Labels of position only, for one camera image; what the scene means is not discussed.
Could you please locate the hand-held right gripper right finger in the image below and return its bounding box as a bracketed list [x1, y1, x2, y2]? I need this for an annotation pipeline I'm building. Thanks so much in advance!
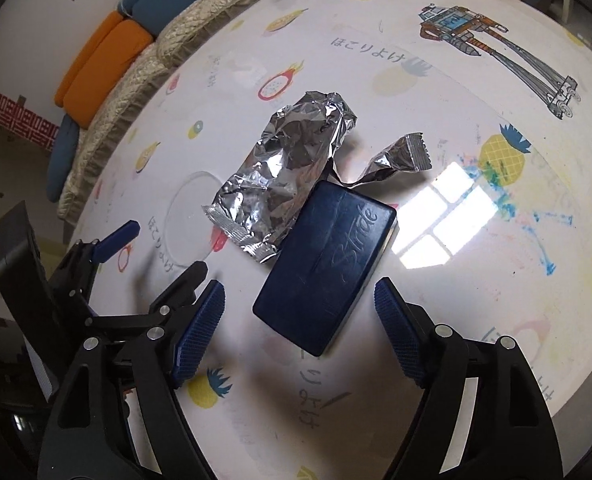
[374, 276, 565, 480]

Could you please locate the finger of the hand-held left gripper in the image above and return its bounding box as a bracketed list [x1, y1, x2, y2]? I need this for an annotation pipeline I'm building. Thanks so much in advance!
[86, 261, 208, 344]
[51, 220, 141, 322]

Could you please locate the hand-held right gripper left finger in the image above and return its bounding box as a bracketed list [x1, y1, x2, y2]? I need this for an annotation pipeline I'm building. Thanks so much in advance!
[38, 280, 226, 480]

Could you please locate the dark blue box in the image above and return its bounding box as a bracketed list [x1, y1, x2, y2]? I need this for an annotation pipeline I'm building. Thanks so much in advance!
[252, 180, 399, 359]

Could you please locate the large silver foil wrapper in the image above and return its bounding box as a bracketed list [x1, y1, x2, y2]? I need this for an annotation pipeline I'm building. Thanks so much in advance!
[201, 90, 360, 265]

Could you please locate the fruit printed table cover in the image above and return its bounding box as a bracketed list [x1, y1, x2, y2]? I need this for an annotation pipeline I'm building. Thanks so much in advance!
[58, 0, 592, 480]

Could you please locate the orange sofa cushion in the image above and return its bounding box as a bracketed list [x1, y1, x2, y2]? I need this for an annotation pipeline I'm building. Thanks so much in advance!
[55, 10, 128, 109]
[58, 19, 155, 129]

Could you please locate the small silver foil wrapper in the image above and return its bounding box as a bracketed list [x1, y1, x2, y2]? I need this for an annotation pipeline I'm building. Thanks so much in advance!
[333, 132, 433, 189]

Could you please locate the red patterned wall strip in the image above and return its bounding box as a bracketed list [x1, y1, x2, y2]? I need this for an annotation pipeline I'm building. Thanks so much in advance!
[0, 80, 60, 152]

